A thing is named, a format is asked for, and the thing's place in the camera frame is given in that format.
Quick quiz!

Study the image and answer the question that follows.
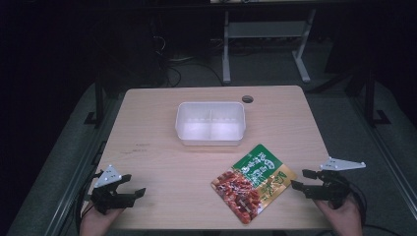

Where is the white metal desk frame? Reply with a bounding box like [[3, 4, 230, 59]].
[[209, 0, 318, 85]]

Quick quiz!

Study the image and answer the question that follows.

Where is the black floor cable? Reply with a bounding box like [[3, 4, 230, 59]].
[[165, 61, 227, 87]]

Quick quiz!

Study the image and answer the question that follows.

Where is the white plastic container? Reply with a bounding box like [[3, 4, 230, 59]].
[[174, 100, 246, 148]]

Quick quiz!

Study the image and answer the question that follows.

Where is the person's right hand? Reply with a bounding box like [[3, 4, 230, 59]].
[[313, 194, 364, 236]]

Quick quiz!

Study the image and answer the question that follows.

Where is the black metal stand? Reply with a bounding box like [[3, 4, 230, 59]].
[[83, 73, 109, 129], [363, 68, 392, 128]]

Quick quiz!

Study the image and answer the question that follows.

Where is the person's left hand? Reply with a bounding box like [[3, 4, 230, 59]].
[[79, 200, 126, 236]]

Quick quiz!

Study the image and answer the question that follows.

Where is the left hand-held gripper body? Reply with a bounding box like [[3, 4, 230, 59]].
[[89, 164, 137, 216]]

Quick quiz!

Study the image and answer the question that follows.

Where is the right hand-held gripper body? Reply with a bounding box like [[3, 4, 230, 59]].
[[304, 156, 367, 210]]

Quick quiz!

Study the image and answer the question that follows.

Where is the green and red snack packet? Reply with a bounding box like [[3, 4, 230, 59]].
[[210, 144, 298, 225]]

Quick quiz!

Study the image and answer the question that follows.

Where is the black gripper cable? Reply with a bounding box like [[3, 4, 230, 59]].
[[74, 170, 103, 236], [343, 179, 406, 236]]

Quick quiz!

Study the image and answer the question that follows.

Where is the metal frame rail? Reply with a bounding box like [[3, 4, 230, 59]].
[[43, 94, 126, 236], [347, 94, 417, 210]]

